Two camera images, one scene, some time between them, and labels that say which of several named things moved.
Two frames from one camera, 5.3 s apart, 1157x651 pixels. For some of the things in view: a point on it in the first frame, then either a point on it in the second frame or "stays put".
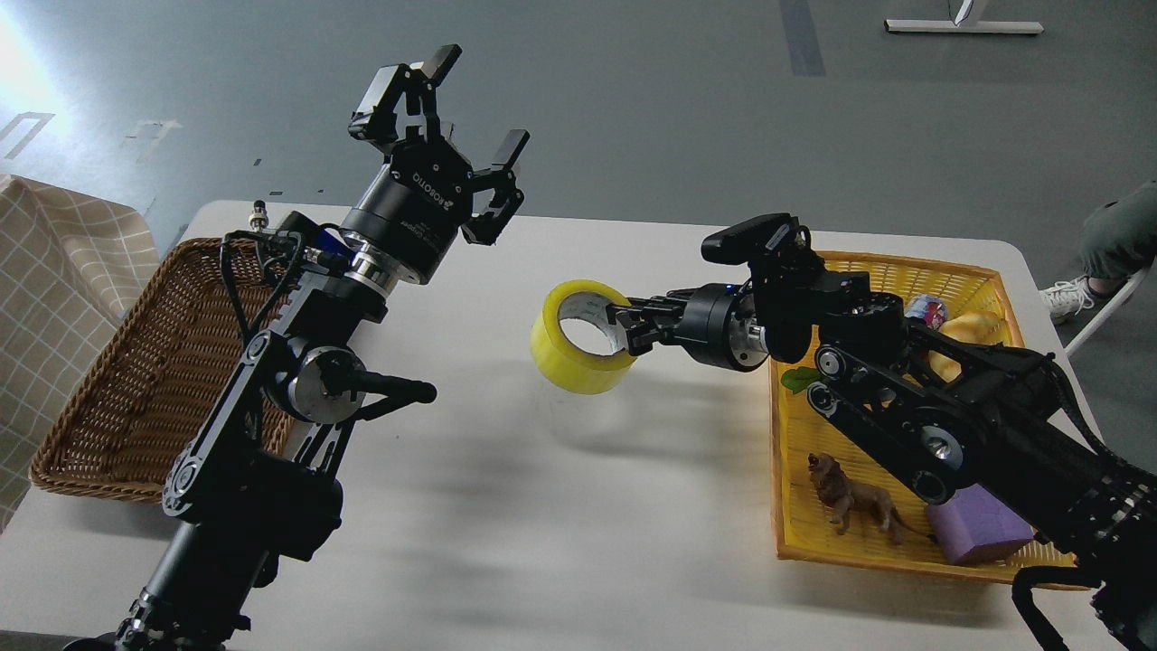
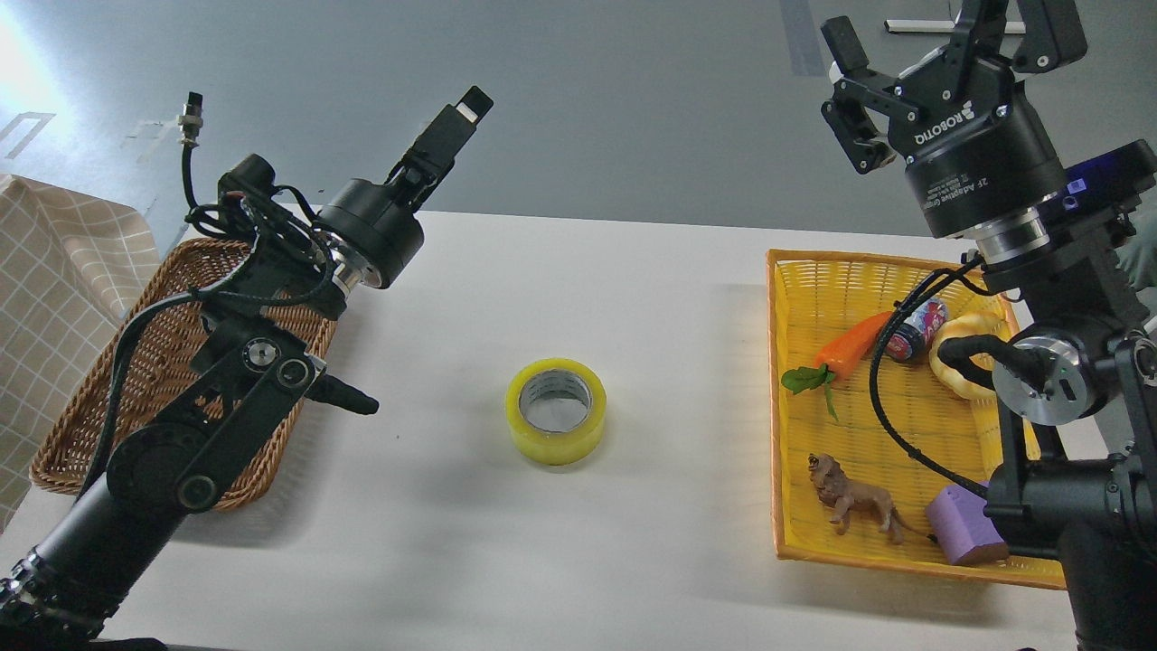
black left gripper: (406, 217) → (374, 221)
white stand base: (974, 27) stays put
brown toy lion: (844, 495) stays put
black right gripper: (717, 322) → (978, 153)
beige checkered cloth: (71, 267) stays put
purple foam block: (972, 527) stays put
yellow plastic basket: (805, 524) stays put
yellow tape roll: (559, 364) → (556, 411)
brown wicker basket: (179, 344) stays put
